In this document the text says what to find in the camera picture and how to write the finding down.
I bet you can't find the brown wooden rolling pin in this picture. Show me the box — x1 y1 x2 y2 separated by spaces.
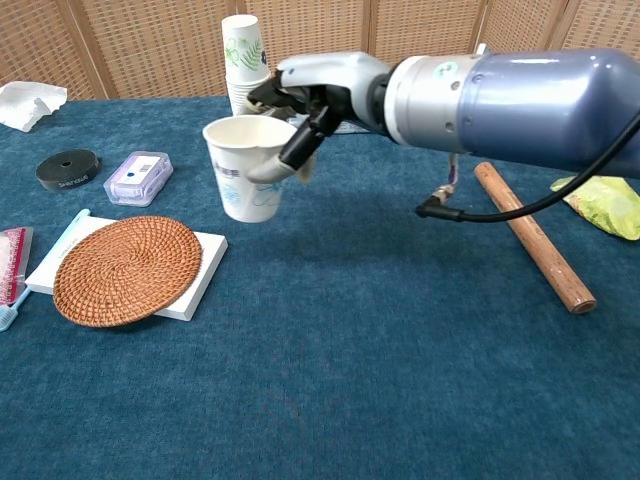
473 161 598 315

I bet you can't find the pink and white bag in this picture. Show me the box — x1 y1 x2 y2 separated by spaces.
0 226 34 306

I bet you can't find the black tape roll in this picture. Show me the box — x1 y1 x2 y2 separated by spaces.
35 149 101 192

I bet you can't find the crumpled white tissue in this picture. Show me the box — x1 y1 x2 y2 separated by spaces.
0 80 68 133

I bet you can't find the blue tablecloth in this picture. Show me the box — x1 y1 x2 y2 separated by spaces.
0 85 640 480

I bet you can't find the round woven rattan coaster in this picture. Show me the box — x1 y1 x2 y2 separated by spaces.
53 215 203 329

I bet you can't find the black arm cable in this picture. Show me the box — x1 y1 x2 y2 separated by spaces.
415 112 640 222

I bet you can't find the light blue toothbrush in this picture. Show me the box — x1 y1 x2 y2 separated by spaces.
0 208 92 333

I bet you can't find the yellow-green snack bag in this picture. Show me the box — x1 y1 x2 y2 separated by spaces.
549 174 640 242

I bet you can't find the woven rattan folding screen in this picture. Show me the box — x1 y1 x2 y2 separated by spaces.
0 0 640 101

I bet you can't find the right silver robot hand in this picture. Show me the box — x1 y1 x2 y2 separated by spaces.
246 51 394 184

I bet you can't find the stack of white paper cups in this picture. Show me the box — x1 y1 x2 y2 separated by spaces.
221 14 274 117

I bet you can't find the white paper cup blue print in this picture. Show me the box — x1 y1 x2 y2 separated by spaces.
202 114 299 224

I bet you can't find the flat white box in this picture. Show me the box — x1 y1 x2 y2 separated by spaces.
24 215 229 323

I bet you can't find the clear purple plastic box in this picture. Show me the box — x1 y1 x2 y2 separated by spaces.
103 150 175 208

